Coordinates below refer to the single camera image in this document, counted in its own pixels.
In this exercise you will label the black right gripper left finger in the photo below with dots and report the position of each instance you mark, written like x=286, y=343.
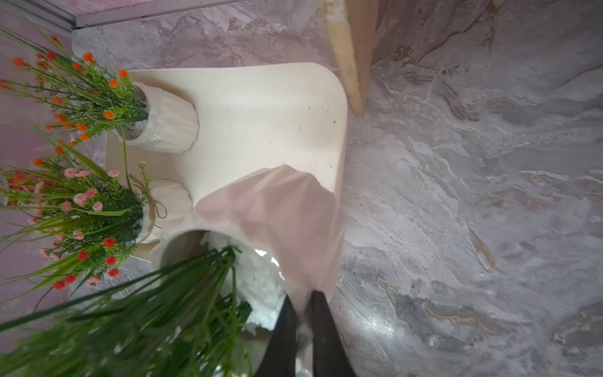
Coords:
x=280, y=355

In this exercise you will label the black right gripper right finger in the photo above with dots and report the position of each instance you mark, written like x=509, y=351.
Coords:
x=329, y=357

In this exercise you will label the red flower white pot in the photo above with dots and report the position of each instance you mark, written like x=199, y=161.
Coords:
x=210, y=305

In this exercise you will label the pink flower twine pot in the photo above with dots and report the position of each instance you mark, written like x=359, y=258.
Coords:
x=91, y=219

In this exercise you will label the orange flower white pot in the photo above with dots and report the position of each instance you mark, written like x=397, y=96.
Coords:
x=88, y=99

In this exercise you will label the cream plastic storage box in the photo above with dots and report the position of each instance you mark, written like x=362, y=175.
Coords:
x=249, y=118

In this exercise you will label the wooden two-tier shelf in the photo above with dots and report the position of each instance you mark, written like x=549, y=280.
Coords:
x=351, y=26

